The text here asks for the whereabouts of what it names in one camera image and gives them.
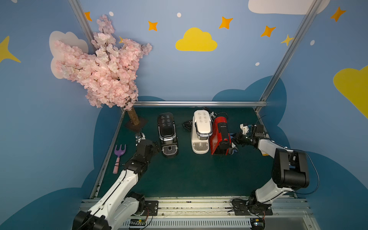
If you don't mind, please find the red coffee machine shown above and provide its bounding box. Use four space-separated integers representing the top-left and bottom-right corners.
209 117 232 155

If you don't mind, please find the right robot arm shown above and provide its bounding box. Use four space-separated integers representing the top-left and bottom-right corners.
232 133 310 208

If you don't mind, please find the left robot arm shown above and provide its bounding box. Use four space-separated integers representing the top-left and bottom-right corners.
72 140 159 230

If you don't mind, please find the white coffee machine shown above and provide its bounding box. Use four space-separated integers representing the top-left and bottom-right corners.
191 110 213 154

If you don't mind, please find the black coffee machine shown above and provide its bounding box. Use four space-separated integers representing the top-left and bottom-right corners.
157 112 179 158

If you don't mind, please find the purple toy garden fork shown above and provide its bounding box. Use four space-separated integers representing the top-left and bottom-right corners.
113 145 127 174

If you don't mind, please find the pink cherry blossom tree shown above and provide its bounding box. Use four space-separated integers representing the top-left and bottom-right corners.
53 15 152 131

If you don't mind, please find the black power cable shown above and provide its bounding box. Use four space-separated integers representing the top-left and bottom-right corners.
211 110 229 121

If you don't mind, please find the aluminium frame rail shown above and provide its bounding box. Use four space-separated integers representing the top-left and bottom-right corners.
135 101 267 107

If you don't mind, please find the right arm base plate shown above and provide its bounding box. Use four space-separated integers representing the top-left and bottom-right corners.
230 198 273 216

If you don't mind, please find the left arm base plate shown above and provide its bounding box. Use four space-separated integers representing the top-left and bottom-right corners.
134 200 159 216

